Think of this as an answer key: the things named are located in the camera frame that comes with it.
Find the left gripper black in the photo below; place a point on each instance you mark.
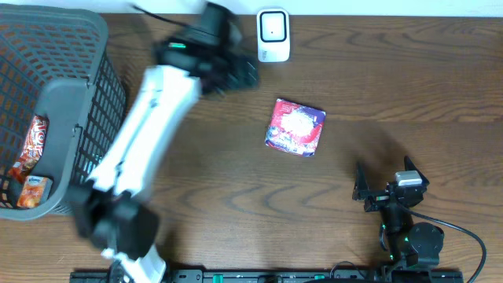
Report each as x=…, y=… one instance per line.
x=244, y=72

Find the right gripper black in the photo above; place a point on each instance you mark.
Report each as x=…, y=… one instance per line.
x=361, y=189

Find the red purple snack packet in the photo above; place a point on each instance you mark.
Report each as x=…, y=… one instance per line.
x=295, y=128

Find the orange tissue pack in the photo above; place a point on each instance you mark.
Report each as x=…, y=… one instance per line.
x=35, y=191

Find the orange chocolate bar wrapper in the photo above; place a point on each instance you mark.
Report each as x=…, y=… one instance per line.
x=32, y=149

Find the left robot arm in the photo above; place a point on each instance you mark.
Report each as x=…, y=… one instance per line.
x=109, y=207

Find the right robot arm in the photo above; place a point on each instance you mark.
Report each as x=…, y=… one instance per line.
x=413, y=247

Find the white barcode scanner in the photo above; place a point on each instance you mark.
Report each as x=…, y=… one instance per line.
x=273, y=35

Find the grey plastic mesh basket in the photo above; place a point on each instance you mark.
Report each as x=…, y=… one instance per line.
x=54, y=64

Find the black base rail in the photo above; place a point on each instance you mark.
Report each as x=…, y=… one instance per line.
x=199, y=276

